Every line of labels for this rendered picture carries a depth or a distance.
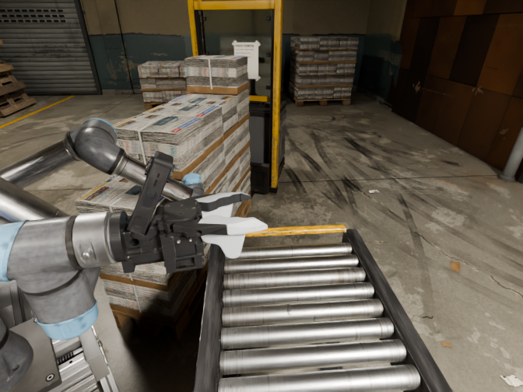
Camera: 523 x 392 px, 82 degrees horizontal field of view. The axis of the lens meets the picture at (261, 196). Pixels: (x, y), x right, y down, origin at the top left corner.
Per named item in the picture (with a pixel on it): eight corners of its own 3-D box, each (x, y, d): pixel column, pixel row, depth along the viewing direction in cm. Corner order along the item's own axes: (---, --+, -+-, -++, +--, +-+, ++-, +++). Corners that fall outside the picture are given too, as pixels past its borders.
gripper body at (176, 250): (205, 242, 51) (128, 253, 48) (199, 194, 47) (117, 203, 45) (208, 267, 44) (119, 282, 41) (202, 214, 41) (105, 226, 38)
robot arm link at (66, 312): (109, 286, 55) (93, 238, 50) (95, 340, 46) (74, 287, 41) (61, 294, 54) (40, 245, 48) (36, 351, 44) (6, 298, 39)
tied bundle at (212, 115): (146, 152, 178) (138, 113, 166) (171, 137, 202) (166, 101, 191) (205, 159, 169) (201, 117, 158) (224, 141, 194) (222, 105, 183)
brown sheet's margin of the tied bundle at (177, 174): (152, 176, 148) (151, 168, 146) (181, 155, 172) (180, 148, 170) (182, 180, 144) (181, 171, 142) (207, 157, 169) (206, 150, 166)
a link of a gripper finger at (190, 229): (234, 225, 43) (179, 221, 45) (233, 215, 42) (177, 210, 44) (223, 242, 39) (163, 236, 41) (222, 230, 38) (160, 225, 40)
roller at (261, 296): (220, 299, 92) (219, 286, 90) (370, 290, 95) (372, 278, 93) (219, 312, 88) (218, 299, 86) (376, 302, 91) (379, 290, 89)
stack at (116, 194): (115, 328, 169) (69, 200, 129) (201, 217, 268) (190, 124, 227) (179, 343, 161) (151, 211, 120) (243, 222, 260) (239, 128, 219)
